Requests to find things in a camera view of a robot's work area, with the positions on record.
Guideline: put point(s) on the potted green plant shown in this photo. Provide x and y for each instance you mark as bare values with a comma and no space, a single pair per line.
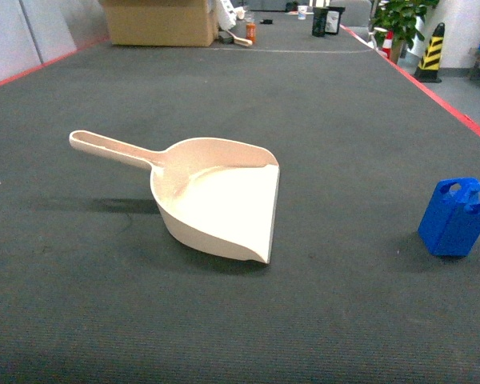
401,17

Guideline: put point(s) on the beige brush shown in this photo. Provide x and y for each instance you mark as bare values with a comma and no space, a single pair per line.
228,37

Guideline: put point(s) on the orange bottle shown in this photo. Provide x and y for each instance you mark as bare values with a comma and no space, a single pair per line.
251,32

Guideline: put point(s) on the beige plastic dustpan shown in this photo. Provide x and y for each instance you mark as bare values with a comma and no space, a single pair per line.
215,195

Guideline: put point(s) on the white paper cup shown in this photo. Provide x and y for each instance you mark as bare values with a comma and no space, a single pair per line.
302,12

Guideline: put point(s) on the yellow black striped bollard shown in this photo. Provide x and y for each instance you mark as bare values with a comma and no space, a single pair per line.
429,64

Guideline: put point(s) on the blue plastic part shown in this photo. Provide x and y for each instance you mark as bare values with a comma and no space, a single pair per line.
450,225

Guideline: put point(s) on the cardboard box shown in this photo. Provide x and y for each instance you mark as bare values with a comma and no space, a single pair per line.
161,23

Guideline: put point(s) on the white plastic bag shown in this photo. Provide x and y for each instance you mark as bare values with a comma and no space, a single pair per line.
226,14

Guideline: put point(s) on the black white carton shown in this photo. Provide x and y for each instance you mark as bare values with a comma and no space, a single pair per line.
326,21

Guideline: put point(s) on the red white traffic cone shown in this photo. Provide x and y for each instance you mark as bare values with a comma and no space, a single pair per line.
387,44

